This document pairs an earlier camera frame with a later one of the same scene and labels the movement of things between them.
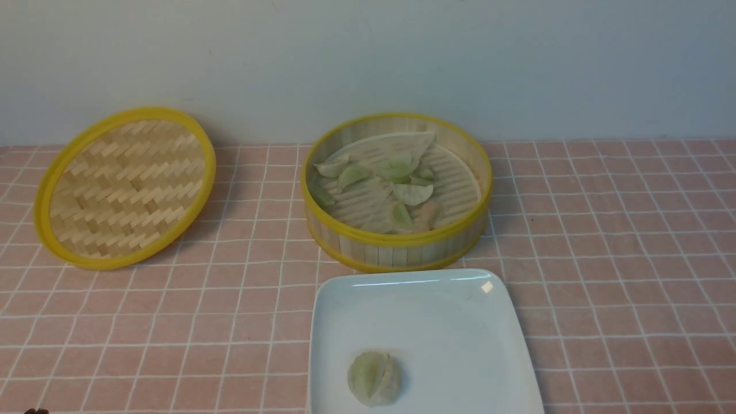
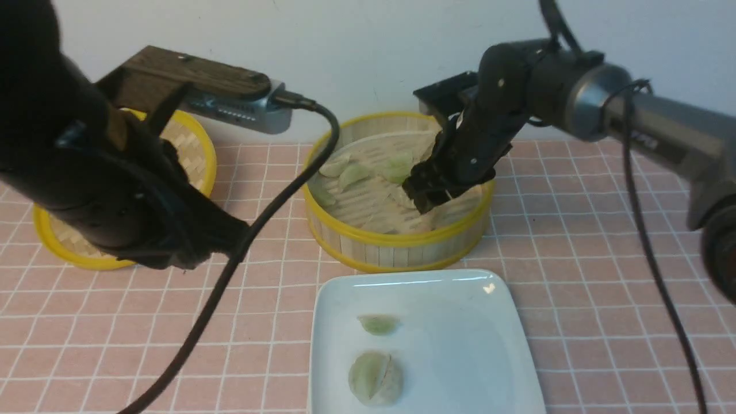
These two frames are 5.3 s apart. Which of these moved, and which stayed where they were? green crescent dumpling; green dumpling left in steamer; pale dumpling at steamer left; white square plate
Moved: green crescent dumpling
Stayed: pale dumpling at steamer left; white square plate; green dumpling left in steamer
